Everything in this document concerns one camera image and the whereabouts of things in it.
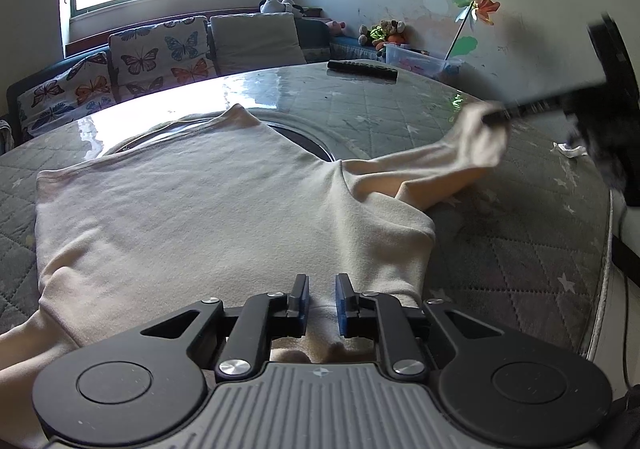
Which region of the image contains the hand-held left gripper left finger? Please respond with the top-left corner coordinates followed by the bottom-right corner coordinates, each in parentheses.
top-left (140, 273), bottom-right (311, 382)

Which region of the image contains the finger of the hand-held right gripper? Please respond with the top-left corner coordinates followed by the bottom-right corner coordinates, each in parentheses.
top-left (482, 95), bottom-right (568, 126)

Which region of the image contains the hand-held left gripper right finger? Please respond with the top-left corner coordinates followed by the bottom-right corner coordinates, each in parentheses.
top-left (334, 273), bottom-right (506, 382)

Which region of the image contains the beige long-sleeve shirt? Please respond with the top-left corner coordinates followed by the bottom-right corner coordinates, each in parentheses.
top-left (0, 100), bottom-right (512, 449)

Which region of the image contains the white paper scrap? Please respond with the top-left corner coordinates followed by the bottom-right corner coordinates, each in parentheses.
top-left (552, 141), bottom-right (586, 160)

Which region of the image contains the colourful pinwheel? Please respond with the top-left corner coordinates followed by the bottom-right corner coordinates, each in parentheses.
top-left (444, 0), bottom-right (501, 61)

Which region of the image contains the clear plastic storage box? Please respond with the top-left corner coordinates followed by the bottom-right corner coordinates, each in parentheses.
top-left (383, 43), bottom-right (464, 82)

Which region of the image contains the grey quilted star tablecloth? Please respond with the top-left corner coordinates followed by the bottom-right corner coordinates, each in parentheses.
top-left (0, 61), bottom-right (623, 367)

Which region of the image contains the pile of small plush toys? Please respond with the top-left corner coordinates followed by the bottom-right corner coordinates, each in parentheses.
top-left (357, 19), bottom-right (406, 50)

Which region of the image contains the black remote control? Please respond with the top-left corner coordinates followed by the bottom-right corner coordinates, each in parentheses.
top-left (327, 59), bottom-right (399, 82)

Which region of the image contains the panda plush toy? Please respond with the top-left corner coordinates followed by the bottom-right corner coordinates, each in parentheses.
top-left (258, 0), bottom-right (306, 20)

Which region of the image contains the grey cushion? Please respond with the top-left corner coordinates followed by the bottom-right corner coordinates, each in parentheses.
top-left (208, 11), bottom-right (307, 76)

